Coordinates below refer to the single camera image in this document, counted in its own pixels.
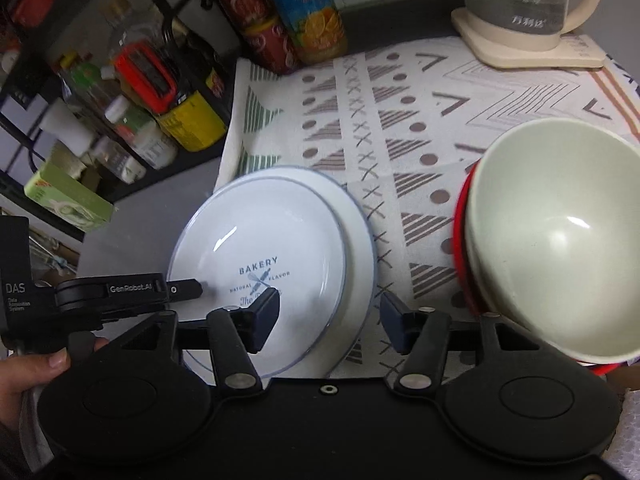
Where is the red and black bowl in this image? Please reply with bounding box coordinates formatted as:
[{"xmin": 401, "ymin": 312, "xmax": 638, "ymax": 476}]
[{"xmin": 451, "ymin": 159, "xmax": 637, "ymax": 377}]

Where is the white plate Sweet print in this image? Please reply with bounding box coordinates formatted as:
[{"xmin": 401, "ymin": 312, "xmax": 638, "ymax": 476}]
[{"xmin": 234, "ymin": 164, "xmax": 379, "ymax": 380}]

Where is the white plate Bakery print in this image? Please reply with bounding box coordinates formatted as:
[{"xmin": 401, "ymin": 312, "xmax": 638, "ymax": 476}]
[{"xmin": 168, "ymin": 177, "xmax": 346, "ymax": 378}]

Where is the pale green bowl front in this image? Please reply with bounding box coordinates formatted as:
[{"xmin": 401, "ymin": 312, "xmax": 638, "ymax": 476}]
[{"xmin": 463, "ymin": 117, "xmax": 640, "ymax": 366}]

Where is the person's left hand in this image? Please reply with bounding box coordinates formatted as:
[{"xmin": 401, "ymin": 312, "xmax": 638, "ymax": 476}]
[{"xmin": 0, "ymin": 337, "xmax": 111, "ymax": 441}]

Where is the green cardboard box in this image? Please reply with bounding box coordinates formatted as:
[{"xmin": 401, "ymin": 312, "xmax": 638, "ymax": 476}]
[{"xmin": 24, "ymin": 162, "xmax": 114, "ymax": 233}]

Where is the white-cap seasoning bottle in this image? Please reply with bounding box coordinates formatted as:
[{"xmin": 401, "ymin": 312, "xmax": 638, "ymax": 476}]
[{"xmin": 39, "ymin": 99, "xmax": 98, "ymax": 158}]

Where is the patterned fringed table cloth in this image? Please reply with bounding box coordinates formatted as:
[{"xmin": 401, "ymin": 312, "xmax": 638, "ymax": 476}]
[{"xmin": 214, "ymin": 34, "xmax": 640, "ymax": 380}]

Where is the yellow-label dark sauce bottle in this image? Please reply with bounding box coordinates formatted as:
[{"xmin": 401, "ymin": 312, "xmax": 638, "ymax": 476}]
[{"xmin": 157, "ymin": 18, "xmax": 230, "ymax": 152}]

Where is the black metal spice rack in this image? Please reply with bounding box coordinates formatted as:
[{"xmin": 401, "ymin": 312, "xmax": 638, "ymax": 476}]
[{"xmin": 1, "ymin": 0, "xmax": 232, "ymax": 240}]

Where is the red plastic-framed item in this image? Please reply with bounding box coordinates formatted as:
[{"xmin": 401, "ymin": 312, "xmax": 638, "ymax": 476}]
[{"xmin": 114, "ymin": 40, "xmax": 178, "ymax": 115}]

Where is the red cola can lower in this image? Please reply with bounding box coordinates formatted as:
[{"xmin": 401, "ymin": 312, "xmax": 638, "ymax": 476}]
[{"xmin": 244, "ymin": 16, "xmax": 299, "ymax": 75}]

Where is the cream kettle base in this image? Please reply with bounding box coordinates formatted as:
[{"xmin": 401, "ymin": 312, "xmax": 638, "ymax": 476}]
[{"xmin": 451, "ymin": 8, "xmax": 606, "ymax": 70}]

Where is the orange juice bottle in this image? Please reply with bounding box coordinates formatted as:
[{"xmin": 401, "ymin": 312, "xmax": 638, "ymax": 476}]
[{"xmin": 272, "ymin": 0, "xmax": 348, "ymax": 65}]

